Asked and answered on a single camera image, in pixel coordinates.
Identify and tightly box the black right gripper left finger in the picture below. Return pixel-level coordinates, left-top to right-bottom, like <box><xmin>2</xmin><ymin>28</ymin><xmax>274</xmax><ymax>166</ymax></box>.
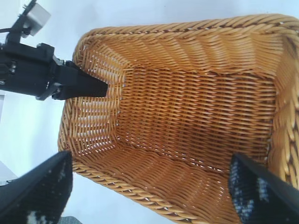
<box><xmin>0</xmin><ymin>151</ymin><xmax>73</xmax><ymax>224</ymax></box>

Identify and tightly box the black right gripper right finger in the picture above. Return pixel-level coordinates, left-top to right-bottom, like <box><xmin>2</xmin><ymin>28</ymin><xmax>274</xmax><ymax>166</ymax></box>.
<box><xmin>228</xmin><ymin>153</ymin><xmax>299</xmax><ymax>224</ymax></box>

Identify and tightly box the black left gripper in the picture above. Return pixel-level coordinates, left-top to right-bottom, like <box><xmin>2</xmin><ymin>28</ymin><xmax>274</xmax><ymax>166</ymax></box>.
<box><xmin>0</xmin><ymin>42</ymin><xmax>109</xmax><ymax>101</ymax></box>

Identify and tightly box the tan woven wicker basket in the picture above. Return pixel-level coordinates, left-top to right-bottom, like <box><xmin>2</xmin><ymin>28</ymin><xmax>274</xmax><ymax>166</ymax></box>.
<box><xmin>57</xmin><ymin>14</ymin><xmax>299</xmax><ymax>224</ymax></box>

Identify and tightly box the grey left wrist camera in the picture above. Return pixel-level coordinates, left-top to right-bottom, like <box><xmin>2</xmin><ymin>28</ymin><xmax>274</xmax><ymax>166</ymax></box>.
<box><xmin>21</xmin><ymin>0</ymin><xmax>52</xmax><ymax>36</ymax></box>

